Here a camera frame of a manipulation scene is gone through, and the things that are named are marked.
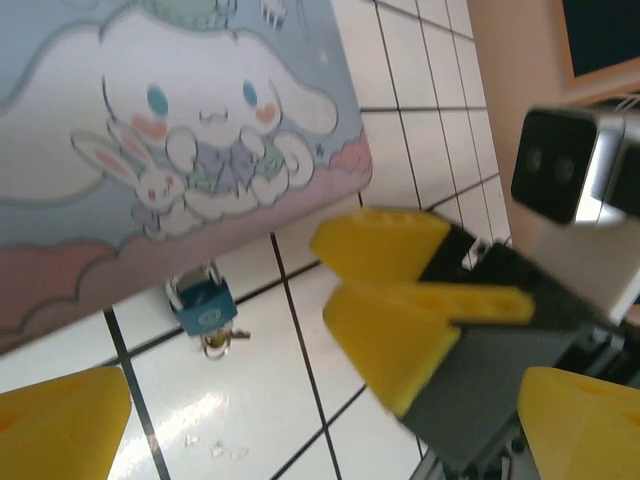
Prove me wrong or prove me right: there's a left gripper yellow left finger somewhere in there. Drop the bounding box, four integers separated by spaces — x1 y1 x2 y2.
0 366 134 480

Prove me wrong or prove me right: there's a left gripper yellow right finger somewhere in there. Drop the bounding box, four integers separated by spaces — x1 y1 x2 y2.
517 366 640 480

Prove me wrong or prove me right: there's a small metal key with ring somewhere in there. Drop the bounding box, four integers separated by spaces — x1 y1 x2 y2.
198 324 252 362

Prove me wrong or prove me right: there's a small blue padlock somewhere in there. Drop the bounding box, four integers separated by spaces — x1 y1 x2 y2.
164 260 239 337

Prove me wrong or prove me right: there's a pastel blue zipper pouch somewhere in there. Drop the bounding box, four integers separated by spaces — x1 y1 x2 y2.
0 0 375 357

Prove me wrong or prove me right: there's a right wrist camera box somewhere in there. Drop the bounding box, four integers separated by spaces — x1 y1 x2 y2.
509 104 640 326

